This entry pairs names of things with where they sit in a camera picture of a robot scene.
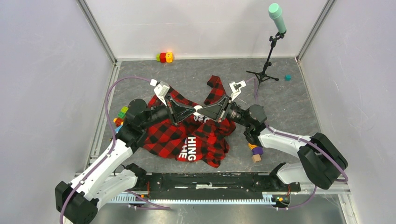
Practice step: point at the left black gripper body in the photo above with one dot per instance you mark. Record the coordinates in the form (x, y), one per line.
(172, 109)

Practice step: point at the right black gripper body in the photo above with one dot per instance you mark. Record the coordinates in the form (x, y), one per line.
(230, 112)

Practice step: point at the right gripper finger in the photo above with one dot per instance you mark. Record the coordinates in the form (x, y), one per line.
(215, 116)
(217, 106)

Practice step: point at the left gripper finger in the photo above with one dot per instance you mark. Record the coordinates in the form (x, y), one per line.
(175, 105)
(183, 114)

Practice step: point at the round holographic badge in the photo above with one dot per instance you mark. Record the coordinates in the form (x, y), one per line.
(197, 108)

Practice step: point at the red black plaid shirt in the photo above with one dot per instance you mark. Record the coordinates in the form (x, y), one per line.
(195, 138)

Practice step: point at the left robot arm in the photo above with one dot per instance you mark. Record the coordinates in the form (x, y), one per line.
(80, 200)

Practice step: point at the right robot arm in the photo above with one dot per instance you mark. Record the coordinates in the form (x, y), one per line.
(320, 162)

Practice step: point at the yellow toy brick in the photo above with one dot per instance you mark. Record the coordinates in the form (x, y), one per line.
(251, 146)

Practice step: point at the red cylinder block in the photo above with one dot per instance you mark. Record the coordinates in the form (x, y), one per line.
(162, 57)

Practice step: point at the purple toy brick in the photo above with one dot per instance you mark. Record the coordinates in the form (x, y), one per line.
(257, 151)

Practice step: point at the green toy brick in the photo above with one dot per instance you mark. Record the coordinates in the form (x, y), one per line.
(122, 112)

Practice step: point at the black tripod mic stand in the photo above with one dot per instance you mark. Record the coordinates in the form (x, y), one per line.
(262, 76)

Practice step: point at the wooden cube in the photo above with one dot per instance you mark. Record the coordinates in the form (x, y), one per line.
(256, 158)

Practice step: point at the orange red toy brick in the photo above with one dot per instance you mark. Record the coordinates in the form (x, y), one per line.
(118, 122)

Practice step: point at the teal small cube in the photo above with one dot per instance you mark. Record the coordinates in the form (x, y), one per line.
(287, 77)

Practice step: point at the mint green microphone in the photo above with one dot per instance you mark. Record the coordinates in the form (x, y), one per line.
(275, 13)

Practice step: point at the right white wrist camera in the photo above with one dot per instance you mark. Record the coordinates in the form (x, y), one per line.
(236, 89)

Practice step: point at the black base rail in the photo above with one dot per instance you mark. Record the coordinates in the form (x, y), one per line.
(212, 186)

